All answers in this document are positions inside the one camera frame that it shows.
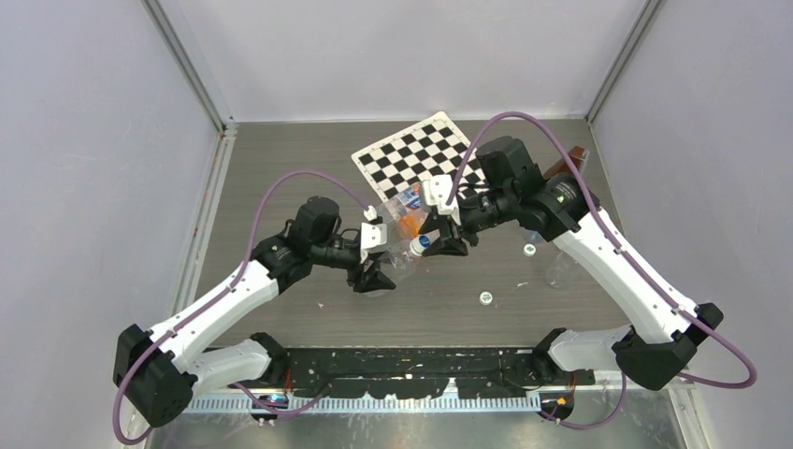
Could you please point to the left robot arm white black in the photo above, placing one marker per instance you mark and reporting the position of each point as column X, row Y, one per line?
column 159, row 370

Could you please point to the clear bottle blue label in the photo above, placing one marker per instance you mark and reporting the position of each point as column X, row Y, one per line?
column 399, row 204

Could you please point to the upright bottle white red cap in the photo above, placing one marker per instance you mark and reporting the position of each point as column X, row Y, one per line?
column 532, row 237

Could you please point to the clear plastic bottle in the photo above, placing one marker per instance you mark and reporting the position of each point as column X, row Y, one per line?
column 398, row 262

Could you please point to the black white chessboard mat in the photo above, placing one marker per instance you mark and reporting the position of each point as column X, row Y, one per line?
column 433, row 146

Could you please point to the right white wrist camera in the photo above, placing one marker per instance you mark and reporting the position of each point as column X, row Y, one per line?
column 437, row 195

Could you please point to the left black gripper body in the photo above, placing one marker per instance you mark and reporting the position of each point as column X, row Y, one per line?
column 349, row 259

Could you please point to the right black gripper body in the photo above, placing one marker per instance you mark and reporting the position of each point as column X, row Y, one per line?
column 474, row 213

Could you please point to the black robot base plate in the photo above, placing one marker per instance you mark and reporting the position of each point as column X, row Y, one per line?
column 414, row 373

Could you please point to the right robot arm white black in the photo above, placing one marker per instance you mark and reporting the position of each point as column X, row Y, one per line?
column 658, row 342

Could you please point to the blue white bottle cap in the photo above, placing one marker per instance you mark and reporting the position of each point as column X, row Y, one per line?
column 419, row 244

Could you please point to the white green cap front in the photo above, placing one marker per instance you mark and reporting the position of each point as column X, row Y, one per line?
column 485, row 298

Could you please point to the orange crushed plastic bottle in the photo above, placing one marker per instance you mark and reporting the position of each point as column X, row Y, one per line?
column 409, row 225

